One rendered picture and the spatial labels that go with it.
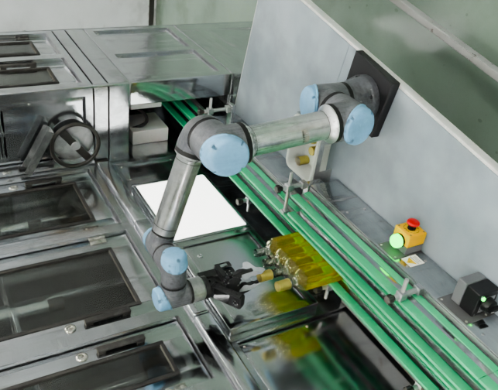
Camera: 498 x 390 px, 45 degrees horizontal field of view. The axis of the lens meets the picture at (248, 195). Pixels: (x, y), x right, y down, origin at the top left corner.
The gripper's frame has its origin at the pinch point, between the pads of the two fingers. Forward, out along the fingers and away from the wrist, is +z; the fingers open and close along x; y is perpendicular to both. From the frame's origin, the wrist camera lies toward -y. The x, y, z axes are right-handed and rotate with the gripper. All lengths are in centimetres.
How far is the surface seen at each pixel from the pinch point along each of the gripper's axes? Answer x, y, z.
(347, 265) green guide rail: -6.2, -11.1, 24.6
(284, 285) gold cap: -0.8, -7.3, 4.1
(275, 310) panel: 12.0, -4.8, 4.3
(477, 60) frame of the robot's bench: -57, 23, 99
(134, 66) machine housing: -21, 127, 3
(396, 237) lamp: -20.7, -19.3, 33.4
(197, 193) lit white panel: 12, 68, 10
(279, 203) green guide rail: -4.2, 29.8, 24.6
